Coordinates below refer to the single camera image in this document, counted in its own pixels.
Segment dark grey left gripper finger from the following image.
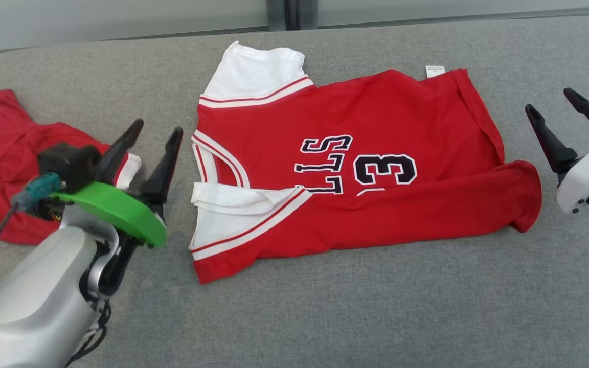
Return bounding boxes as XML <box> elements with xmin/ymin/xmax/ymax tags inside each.
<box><xmin>97</xmin><ymin>119</ymin><xmax>145</xmax><ymax>186</ymax></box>
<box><xmin>140</xmin><ymin>126</ymin><xmax>184</xmax><ymax>206</ymax></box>

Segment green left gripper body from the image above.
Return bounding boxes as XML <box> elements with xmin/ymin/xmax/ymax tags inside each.
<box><xmin>51</xmin><ymin>180</ymin><xmax>168</xmax><ymax>250</ymax></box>

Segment red shorts with white stripe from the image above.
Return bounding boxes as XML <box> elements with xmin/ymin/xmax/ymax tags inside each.
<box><xmin>0</xmin><ymin>89</ymin><xmax>142</xmax><ymax>245</ymax></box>

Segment red white basketball jersey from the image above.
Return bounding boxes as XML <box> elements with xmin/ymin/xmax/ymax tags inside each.
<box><xmin>188</xmin><ymin>41</ymin><xmax>542</xmax><ymax>285</ymax></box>

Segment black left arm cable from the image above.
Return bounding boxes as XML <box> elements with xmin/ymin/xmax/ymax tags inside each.
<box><xmin>0</xmin><ymin>172</ymin><xmax>65</xmax><ymax>271</ymax></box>

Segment grey double partition post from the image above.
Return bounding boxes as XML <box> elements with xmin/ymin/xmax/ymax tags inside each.
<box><xmin>266</xmin><ymin>0</ymin><xmax>319</xmax><ymax>32</ymax></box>

